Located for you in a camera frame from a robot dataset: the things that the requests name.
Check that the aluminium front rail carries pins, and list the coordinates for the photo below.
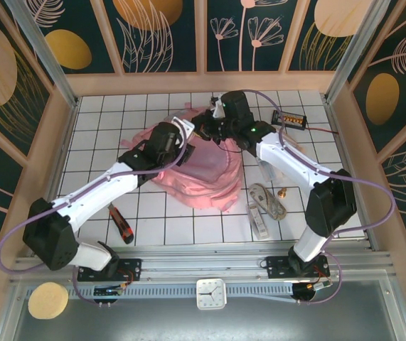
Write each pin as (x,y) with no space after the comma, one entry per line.
(206,264)

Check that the aluminium frame post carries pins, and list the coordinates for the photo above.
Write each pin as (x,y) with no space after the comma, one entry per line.
(352,46)
(42,49)

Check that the pink backpack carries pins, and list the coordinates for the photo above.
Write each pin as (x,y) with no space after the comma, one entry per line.
(206,184)

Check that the yellow round sponge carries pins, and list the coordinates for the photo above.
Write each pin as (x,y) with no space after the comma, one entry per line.
(48,300)

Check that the small controller circuit board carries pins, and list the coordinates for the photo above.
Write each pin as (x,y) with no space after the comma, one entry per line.
(316,286)
(108,291)

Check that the white square clock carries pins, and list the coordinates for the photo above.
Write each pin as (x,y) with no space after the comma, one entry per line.
(211,294)

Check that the black charging board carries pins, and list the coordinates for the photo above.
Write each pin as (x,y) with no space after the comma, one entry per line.
(289,120)

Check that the orange black utility knife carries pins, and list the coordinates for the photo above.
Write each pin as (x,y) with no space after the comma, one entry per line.
(122,227)

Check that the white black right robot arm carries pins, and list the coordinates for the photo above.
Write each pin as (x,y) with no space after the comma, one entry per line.
(288,156)

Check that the small brass fitting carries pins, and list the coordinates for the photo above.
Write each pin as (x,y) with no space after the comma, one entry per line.
(281,193)

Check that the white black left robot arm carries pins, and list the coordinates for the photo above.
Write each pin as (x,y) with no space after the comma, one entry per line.
(99,184)

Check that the clear ruler packet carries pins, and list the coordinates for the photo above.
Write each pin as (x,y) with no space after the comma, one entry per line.
(268,171)

